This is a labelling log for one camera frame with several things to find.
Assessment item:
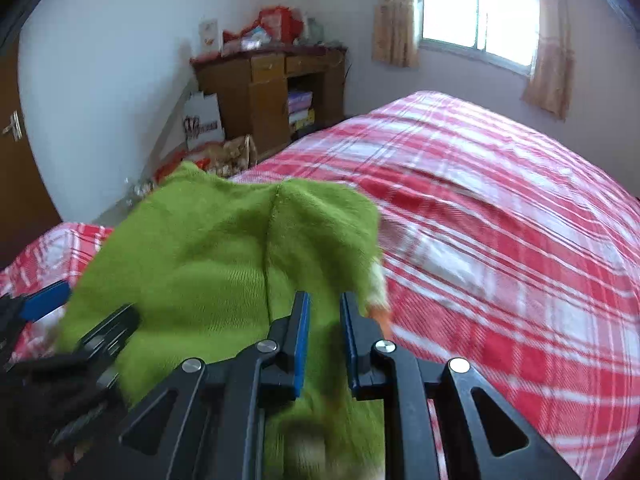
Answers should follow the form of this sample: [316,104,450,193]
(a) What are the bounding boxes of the green striped knit sweater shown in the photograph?
[56,163,386,479]

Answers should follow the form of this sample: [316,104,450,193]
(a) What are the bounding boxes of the brown wooden door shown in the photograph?
[0,41,61,266]

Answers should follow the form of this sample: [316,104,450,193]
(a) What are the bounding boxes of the red plastic bag on floor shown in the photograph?
[153,157,210,184]

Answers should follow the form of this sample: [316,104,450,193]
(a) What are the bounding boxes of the red plaid bed sheet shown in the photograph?
[1,91,639,479]

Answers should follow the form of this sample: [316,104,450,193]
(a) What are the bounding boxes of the patterned bag on floor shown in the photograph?
[202,136,258,179]

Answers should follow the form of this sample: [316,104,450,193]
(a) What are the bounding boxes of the white paper shopping bag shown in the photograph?
[182,92,226,151]

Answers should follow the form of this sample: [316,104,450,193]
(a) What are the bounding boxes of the wooden desk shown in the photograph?
[190,46,347,159]

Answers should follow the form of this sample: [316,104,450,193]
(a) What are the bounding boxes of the stacked boxes in desk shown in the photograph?
[286,90,316,133]

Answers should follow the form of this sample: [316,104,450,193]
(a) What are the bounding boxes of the white card on desk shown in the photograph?
[198,18,220,54]

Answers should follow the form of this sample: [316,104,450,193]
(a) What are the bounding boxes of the right beige window curtain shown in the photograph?
[522,0,575,122]

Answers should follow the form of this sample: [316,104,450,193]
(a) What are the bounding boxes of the beige window curtain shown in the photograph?
[522,0,575,122]
[372,0,419,68]

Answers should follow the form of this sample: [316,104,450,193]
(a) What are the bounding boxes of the red gift bag on desk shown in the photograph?
[222,6,305,44]

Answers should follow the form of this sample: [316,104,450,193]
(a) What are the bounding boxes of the left beige window curtain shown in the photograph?
[372,0,419,68]

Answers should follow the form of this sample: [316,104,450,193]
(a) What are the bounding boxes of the window with frame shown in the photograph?
[418,0,539,75]

